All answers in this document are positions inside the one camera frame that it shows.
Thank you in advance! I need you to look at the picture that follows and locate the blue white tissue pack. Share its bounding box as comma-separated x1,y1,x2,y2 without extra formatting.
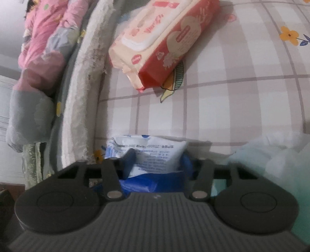
93,134,194,193

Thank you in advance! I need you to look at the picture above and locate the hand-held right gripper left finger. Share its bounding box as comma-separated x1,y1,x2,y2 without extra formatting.
58,148,136,200

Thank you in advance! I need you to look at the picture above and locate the red pink wet wipes pack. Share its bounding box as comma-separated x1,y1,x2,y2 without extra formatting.
108,0,221,94

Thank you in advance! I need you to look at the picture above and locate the pink grey quilt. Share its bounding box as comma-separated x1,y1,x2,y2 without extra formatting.
6,0,95,153

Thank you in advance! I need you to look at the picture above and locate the white plastic bag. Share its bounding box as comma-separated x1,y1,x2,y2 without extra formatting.
211,132,310,206

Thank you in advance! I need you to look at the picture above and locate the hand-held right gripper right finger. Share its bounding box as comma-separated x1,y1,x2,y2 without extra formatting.
180,153,257,200

